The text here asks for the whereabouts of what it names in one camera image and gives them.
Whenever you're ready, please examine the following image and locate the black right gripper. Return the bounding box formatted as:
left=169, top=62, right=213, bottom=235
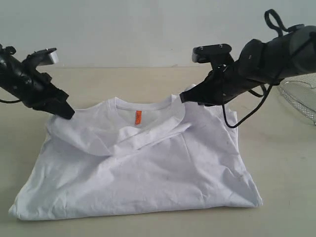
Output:
left=179, top=66, right=249, bottom=106

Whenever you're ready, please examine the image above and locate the white t-shirt red lettering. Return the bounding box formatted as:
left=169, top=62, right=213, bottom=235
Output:
left=8, top=95, right=263, bottom=221

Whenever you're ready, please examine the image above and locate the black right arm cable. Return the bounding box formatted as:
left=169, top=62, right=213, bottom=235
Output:
left=222, top=9, right=292, bottom=129

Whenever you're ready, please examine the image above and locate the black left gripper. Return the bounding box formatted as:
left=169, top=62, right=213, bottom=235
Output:
left=22, top=73, right=75, bottom=120

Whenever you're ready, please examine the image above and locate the metal wire mesh basket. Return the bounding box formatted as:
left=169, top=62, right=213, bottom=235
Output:
left=277, top=74, right=316, bottom=125

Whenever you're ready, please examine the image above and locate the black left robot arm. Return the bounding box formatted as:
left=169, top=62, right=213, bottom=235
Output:
left=0, top=46, right=75, bottom=119

